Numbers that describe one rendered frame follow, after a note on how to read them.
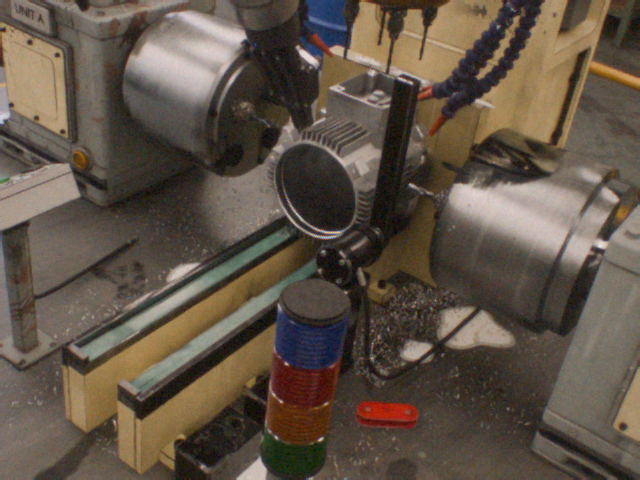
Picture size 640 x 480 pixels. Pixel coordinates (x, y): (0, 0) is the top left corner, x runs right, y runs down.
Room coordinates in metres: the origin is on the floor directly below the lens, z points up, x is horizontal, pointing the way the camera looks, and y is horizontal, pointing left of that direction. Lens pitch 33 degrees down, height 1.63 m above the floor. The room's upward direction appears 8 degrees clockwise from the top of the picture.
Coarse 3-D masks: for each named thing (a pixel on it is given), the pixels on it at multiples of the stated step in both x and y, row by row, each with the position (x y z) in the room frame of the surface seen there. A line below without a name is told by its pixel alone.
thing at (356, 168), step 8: (416, 128) 1.18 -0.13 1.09; (424, 128) 1.19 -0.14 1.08; (280, 136) 1.10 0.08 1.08; (288, 136) 1.09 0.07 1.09; (296, 136) 1.10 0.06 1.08; (416, 136) 1.18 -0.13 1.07; (424, 136) 1.18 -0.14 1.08; (288, 144) 1.09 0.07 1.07; (360, 160) 1.04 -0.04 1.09; (352, 168) 1.03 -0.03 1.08; (360, 168) 1.03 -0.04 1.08; (368, 168) 1.04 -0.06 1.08; (352, 176) 1.03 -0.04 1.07; (280, 208) 1.09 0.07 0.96; (280, 216) 1.09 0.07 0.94
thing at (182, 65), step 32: (160, 32) 1.29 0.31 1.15; (192, 32) 1.28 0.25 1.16; (224, 32) 1.28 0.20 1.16; (128, 64) 1.28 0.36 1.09; (160, 64) 1.24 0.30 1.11; (192, 64) 1.22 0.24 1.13; (224, 64) 1.20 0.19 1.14; (128, 96) 1.27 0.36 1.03; (160, 96) 1.21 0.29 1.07; (192, 96) 1.18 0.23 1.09; (224, 96) 1.19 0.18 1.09; (256, 96) 1.26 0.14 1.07; (160, 128) 1.21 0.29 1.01; (192, 128) 1.17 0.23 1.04; (224, 128) 1.20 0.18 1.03; (256, 128) 1.27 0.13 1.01; (192, 160) 1.21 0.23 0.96; (224, 160) 1.21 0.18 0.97; (256, 160) 1.28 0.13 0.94
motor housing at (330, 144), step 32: (320, 128) 1.09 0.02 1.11; (352, 128) 1.12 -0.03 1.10; (288, 160) 1.12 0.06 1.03; (320, 160) 1.20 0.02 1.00; (352, 160) 1.06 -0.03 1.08; (288, 192) 1.12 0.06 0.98; (320, 192) 1.16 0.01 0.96; (352, 192) 1.20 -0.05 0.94; (320, 224) 1.09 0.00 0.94; (352, 224) 1.02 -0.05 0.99
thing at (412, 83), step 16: (400, 80) 0.97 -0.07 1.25; (416, 80) 0.97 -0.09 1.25; (400, 96) 0.96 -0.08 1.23; (416, 96) 0.97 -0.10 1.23; (400, 112) 0.96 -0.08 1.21; (400, 128) 0.96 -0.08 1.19; (384, 144) 0.97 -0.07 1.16; (400, 144) 0.96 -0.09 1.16; (384, 160) 0.97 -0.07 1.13; (400, 160) 0.96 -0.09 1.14; (384, 176) 0.96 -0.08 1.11; (400, 176) 0.97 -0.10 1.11; (384, 192) 0.96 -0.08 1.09; (384, 208) 0.96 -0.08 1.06; (368, 224) 0.97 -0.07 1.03; (384, 224) 0.96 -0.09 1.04; (384, 240) 0.96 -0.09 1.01
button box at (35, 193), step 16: (16, 176) 0.92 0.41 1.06; (32, 176) 0.89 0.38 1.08; (48, 176) 0.90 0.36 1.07; (64, 176) 0.92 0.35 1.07; (0, 192) 0.84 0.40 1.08; (16, 192) 0.86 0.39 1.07; (32, 192) 0.88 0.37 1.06; (48, 192) 0.89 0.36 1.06; (64, 192) 0.91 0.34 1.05; (0, 208) 0.83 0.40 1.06; (16, 208) 0.85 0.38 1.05; (32, 208) 0.86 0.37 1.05; (48, 208) 0.88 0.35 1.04; (0, 224) 0.82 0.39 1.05; (16, 224) 0.84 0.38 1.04
